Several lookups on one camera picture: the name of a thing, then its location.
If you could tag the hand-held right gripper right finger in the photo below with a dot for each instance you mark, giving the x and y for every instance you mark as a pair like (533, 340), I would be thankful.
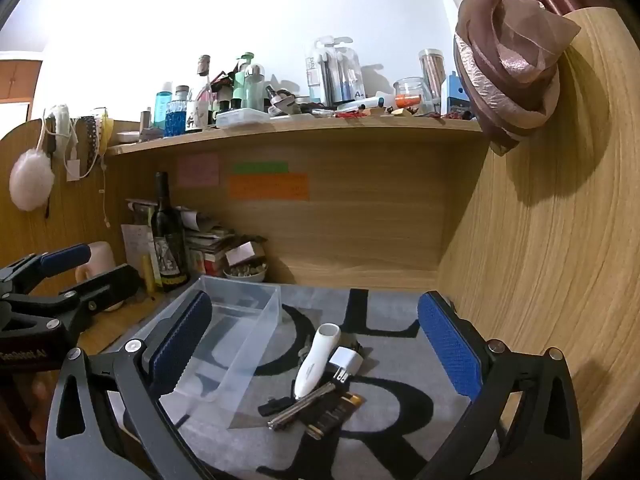
(450, 347)

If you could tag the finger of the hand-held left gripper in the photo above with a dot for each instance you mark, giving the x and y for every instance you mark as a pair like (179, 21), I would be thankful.
(65, 256)
(107, 287)

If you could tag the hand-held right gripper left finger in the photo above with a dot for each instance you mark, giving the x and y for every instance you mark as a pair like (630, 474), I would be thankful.
(182, 345)

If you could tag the clear plastic container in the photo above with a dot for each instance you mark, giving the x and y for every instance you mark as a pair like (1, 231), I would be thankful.
(240, 320)

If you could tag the white plug adapter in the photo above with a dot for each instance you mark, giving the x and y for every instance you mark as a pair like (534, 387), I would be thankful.
(346, 360)

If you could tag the silver metal tool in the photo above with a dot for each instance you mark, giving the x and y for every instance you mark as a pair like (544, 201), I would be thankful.
(300, 407)

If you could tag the white handheld massager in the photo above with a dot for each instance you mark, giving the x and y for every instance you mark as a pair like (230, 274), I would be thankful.
(315, 360)

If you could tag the beige rounded container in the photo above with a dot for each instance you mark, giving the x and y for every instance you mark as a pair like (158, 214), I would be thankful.
(102, 255)

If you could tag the white handwritten note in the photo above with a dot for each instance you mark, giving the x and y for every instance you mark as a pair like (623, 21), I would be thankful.
(135, 247)

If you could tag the dark wine bottle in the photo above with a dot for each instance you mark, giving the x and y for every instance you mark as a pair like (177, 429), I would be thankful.
(167, 240)

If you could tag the white powder puff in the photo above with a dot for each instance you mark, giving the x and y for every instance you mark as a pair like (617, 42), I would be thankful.
(31, 180)

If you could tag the red box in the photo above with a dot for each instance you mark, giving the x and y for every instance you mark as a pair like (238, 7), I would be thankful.
(207, 264)

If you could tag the grey mat with black letters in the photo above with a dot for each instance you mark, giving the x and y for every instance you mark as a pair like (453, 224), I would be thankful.
(390, 410)

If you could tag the bowl of small stones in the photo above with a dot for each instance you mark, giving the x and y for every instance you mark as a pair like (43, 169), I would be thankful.
(245, 274)

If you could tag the white folded card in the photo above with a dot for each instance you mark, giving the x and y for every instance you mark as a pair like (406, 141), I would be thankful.
(245, 254)

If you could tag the stack of books and papers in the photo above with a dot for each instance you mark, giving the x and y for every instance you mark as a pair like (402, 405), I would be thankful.
(207, 235)

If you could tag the black lace headband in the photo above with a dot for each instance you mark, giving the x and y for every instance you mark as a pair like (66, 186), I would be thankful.
(90, 145)

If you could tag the small white dish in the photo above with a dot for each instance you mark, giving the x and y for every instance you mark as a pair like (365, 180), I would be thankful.
(128, 137)

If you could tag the white fluffy scrunchie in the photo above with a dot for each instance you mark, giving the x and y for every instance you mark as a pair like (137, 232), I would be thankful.
(61, 120)

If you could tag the pink sticky note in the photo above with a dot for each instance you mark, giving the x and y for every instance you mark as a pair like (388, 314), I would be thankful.
(199, 170)

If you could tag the blue liquid bottle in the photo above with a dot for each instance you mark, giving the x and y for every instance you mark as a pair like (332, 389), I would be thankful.
(161, 110)

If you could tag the blue glass cup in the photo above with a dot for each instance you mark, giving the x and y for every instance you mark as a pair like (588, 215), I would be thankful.
(176, 119)

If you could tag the orange sticky note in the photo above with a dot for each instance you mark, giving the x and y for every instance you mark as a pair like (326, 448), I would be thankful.
(267, 187)

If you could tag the white printed mug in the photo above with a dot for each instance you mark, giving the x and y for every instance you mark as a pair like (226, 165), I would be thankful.
(197, 117)

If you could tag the green sticky note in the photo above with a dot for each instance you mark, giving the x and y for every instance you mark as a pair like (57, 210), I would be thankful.
(261, 167)

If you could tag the white plastic box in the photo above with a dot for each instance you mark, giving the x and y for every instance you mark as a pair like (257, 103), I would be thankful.
(242, 117)

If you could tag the clear bottle with cork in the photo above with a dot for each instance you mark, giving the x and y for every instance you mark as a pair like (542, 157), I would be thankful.
(203, 75)

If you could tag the wooden desk shelf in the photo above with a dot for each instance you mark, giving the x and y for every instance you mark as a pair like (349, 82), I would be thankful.
(300, 130)

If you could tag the green pump bottle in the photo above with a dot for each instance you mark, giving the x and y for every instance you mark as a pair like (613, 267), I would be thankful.
(242, 80)

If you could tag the mint green bottle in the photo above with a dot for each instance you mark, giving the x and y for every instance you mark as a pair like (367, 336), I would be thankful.
(254, 87)

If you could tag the small microscope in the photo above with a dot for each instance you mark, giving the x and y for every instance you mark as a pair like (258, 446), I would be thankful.
(280, 102)

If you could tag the blue pencil sharpener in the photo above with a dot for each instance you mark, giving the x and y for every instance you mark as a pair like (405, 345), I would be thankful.
(457, 92)

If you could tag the glass jar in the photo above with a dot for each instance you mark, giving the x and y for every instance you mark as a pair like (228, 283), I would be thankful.
(412, 92)

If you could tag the white marker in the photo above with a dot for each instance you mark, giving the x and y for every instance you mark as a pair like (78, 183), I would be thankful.
(365, 103)

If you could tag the clear pencil cylinder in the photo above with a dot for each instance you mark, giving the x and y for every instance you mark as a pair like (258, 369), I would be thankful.
(432, 72)

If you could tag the brown pink scarf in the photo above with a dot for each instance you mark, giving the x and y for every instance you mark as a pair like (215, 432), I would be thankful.
(505, 60)

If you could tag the pen blister packs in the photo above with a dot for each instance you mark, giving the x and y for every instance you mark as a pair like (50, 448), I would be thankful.
(335, 72)

